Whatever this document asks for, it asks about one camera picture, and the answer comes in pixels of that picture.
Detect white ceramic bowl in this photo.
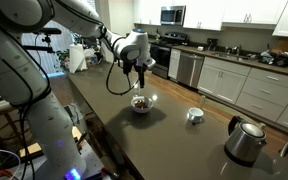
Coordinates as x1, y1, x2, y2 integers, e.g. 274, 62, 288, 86
130, 95, 154, 114

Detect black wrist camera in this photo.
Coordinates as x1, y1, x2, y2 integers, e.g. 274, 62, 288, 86
122, 58, 134, 76

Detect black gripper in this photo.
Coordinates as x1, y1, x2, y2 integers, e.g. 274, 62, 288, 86
132, 60, 149, 89

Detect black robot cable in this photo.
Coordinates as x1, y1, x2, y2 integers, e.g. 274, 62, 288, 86
98, 24, 142, 97

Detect stainless steel dishwasher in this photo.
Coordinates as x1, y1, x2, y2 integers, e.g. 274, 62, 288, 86
177, 51, 205, 89

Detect mixed nuts and dried fruit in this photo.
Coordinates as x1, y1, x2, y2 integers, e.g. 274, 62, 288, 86
134, 100, 150, 110

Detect stainless steel microwave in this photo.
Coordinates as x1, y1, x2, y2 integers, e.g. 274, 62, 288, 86
160, 5, 187, 26

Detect white kitchen cabinets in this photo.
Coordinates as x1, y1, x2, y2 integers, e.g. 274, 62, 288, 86
133, 0, 288, 39
197, 56, 288, 133

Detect white lower kitchen cabinets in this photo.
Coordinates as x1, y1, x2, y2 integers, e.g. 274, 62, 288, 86
197, 56, 288, 133

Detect light wooden board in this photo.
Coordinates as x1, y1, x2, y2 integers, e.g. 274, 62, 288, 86
18, 125, 84, 158

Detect stainless steel electric kettle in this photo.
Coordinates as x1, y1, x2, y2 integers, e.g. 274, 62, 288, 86
223, 115, 268, 168

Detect white upper kitchen cabinets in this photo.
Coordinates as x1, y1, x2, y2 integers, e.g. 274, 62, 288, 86
133, 0, 288, 39

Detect dish rack with dishes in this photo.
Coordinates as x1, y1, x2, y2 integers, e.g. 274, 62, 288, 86
258, 49, 288, 68

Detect white ceramic cup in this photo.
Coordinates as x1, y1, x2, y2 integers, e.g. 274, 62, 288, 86
187, 107, 205, 124

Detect black and steel stove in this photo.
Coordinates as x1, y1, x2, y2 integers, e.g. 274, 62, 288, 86
149, 31, 189, 80

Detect green potted plant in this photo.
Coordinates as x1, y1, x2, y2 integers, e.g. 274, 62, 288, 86
55, 49, 71, 71

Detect printed cardboard box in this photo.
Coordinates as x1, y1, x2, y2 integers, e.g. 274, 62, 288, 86
83, 48, 100, 66

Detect vertical window blinds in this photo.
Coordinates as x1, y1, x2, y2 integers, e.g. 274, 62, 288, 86
20, 19, 74, 76

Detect black camera stand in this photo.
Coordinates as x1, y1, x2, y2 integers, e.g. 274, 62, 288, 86
22, 28, 63, 54

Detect chrome sink faucet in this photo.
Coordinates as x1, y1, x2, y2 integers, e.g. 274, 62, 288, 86
230, 44, 243, 56

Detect clear drinking glass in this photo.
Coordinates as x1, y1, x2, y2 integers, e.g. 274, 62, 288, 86
132, 83, 142, 99

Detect black coffee maker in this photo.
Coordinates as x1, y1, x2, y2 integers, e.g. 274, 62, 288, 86
206, 38, 219, 52

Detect narrow white cabinet door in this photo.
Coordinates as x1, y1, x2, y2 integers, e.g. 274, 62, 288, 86
167, 48, 182, 81

